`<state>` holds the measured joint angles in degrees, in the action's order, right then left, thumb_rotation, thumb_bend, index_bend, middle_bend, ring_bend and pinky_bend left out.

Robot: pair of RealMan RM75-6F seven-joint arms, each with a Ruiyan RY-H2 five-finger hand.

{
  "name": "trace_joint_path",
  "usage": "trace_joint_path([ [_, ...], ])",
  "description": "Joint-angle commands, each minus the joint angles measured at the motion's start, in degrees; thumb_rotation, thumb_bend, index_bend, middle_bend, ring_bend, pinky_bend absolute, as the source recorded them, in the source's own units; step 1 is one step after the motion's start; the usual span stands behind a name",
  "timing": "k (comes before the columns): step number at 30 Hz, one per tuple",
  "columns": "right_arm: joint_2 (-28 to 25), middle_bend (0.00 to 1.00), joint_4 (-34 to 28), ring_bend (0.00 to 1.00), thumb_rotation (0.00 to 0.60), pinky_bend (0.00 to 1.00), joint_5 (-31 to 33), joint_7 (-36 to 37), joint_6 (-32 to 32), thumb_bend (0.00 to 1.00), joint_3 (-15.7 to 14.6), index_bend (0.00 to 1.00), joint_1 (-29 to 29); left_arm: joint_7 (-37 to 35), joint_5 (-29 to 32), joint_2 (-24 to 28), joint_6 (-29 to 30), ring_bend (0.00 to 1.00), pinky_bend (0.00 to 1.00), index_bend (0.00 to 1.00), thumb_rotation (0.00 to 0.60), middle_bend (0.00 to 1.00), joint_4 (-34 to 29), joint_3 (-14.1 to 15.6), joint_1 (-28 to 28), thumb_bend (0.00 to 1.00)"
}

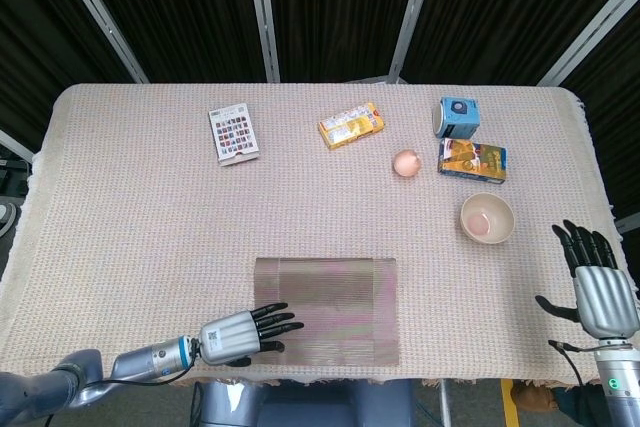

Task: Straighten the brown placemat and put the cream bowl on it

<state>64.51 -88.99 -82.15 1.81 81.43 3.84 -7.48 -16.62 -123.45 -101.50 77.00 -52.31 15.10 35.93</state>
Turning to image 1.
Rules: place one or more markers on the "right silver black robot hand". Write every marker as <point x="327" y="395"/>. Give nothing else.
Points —
<point x="605" y="302"/>

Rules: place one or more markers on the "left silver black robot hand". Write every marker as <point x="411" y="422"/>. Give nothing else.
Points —
<point x="227" y="339"/>

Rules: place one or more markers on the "brown woven placemat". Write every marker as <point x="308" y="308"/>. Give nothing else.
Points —
<point x="340" y="307"/>

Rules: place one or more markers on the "light brown bowl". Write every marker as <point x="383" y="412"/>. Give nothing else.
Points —
<point x="492" y="232"/>

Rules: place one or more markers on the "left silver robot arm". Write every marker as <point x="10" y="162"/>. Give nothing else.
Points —
<point x="150" y="359"/>

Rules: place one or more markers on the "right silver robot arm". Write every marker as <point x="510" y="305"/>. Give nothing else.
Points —
<point x="620" y="382"/>

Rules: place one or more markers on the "brown rounded object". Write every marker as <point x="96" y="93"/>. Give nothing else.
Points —
<point x="535" y="397"/>

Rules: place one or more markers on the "blue grey robot torso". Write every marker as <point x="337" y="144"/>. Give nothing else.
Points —
<point x="325" y="407"/>

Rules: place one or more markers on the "beige woven tablecloth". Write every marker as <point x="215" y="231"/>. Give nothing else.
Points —
<point x="150" y="222"/>

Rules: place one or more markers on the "metal table leg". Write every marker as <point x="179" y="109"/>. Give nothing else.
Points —
<point x="444" y="404"/>

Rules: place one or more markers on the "blue and yellow carton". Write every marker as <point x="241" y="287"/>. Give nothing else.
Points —
<point x="472" y="159"/>

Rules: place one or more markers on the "white box with coloured squares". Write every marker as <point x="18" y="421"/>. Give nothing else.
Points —
<point x="232" y="134"/>

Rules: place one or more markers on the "blue cube box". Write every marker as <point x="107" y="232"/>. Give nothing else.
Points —
<point x="460" y="117"/>

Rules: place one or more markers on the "peach coloured egg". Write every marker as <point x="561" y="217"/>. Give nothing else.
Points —
<point x="407" y="163"/>

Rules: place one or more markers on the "yellow cardboard box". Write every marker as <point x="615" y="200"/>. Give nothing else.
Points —
<point x="350" y="124"/>

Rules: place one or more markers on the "dark equipment with grey wheel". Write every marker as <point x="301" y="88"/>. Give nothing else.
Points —
<point x="7" y="217"/>

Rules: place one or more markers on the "black pleated curtain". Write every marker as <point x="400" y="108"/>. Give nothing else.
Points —
<point x="200" y="7"/>

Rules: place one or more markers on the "grey metal frame post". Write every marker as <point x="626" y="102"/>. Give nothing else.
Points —
<point x="590" y="22"/>
<point x="412" y="17"/>
<point x="100" y="17"/>
<point x="629" y="222"/>
<point x="262" y="17"/>
<point x="15" y="144"/>

